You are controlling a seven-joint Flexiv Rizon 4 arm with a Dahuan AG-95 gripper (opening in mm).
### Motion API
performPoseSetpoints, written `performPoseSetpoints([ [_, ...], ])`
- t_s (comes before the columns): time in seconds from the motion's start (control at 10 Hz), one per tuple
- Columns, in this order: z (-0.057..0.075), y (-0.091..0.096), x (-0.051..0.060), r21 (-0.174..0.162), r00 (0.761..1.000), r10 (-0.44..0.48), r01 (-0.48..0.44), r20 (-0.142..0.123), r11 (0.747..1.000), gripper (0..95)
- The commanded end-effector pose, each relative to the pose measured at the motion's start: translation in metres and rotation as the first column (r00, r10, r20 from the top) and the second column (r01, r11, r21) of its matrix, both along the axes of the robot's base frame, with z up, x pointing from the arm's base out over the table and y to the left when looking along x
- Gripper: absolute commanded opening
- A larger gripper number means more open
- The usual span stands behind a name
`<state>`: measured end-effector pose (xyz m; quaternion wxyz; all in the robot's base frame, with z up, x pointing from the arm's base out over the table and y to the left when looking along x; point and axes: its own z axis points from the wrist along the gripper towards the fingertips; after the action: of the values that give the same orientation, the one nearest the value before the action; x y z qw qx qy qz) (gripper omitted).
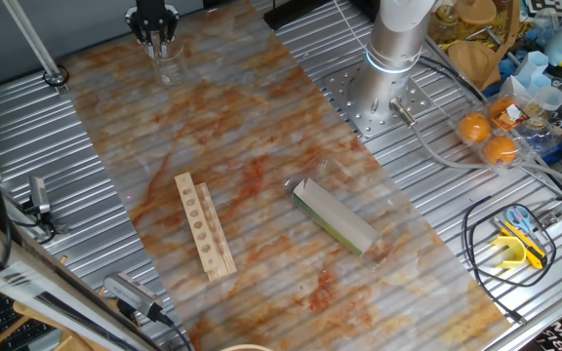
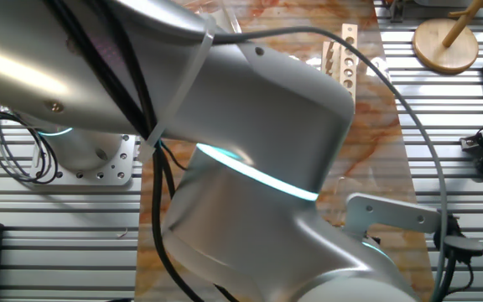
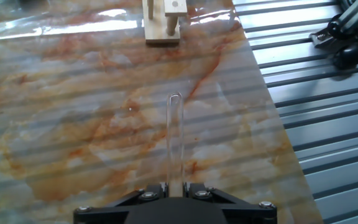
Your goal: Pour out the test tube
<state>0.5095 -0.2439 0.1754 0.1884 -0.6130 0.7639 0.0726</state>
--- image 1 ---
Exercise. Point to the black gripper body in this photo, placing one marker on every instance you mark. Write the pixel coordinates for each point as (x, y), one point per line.
(151, 14)

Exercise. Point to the grey rectangular block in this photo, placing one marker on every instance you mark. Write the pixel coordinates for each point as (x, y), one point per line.
(334, 214)

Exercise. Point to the clear measuring cup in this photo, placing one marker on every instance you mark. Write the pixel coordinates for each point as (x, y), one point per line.
(549, 100)

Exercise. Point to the orange fruit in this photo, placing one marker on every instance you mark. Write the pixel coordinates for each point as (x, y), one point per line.
(500, 150)
(475, 128)
(498, 108)

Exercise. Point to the yellow utility knife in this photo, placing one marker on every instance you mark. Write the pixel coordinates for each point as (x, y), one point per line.
(525, 246)

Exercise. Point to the yellow curved plastic piece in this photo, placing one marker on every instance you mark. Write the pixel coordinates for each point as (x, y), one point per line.
(500, 240)

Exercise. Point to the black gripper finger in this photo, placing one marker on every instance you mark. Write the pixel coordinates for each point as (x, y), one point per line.
(149, 46)
(166, 46)

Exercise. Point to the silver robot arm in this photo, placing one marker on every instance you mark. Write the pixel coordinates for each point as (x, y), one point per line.
(388, 49)

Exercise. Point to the beige round rim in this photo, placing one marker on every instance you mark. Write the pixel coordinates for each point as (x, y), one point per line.
(247, 347)

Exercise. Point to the light blue hexagonal cup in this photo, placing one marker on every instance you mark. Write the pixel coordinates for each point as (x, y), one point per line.
(534, 66)

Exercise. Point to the black white marker board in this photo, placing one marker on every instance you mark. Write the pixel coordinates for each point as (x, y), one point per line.
(554, 5)

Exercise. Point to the grey depth camera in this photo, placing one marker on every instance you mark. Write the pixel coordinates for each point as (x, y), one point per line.
(130, 292)
(39, 195)

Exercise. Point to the wooden plate stand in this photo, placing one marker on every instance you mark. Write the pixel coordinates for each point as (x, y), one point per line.
(471, 61)

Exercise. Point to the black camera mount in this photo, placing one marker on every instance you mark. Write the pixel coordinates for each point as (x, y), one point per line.
(42, 222)

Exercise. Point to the glass jar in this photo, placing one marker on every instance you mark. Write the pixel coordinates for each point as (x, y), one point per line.
(444, 19)

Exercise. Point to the wooden test tube rack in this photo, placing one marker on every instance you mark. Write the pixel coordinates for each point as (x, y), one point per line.
(208, 265)

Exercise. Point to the orange marble pattern mat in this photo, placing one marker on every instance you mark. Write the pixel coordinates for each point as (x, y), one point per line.
(212, 122)

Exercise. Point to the metal pole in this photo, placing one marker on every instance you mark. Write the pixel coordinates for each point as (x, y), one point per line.
(34, 41)

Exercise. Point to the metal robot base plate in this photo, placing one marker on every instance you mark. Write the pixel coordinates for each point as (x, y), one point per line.
(344, 92)

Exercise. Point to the silver metal tool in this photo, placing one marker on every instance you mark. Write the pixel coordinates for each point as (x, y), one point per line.
(493, 36)

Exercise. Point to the clear glass beaker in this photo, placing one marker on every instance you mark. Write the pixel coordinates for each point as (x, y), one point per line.
(173, 68)

